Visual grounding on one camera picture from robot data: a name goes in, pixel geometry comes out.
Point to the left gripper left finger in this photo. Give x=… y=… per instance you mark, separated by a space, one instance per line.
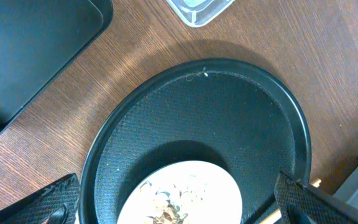
x=55 y=203

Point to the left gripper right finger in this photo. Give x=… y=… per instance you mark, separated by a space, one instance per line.
x=302 y=203

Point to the grey plate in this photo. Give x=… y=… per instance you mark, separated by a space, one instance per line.
x=223 y=200

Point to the food scraps and rice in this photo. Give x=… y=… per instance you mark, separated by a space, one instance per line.
x=172 y=203

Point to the round black tray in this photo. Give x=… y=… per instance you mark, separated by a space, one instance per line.
x=223 y=111

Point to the black rectangular bin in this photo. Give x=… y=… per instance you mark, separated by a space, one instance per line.
x=38 y=40

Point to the clear plastic bin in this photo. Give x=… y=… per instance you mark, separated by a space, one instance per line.
x=197 y=13

